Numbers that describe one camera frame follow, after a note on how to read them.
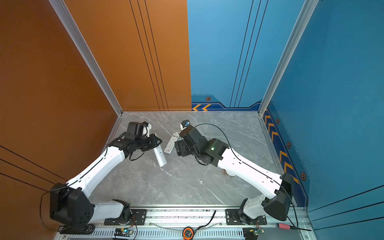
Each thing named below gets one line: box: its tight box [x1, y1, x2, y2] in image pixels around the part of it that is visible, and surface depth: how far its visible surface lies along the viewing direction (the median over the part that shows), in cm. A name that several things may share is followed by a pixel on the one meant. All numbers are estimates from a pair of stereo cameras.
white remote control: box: [163, 131, 181, 154], surface depth 101 cm
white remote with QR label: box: [153, 144, 167, 168], surface depth 79 cm
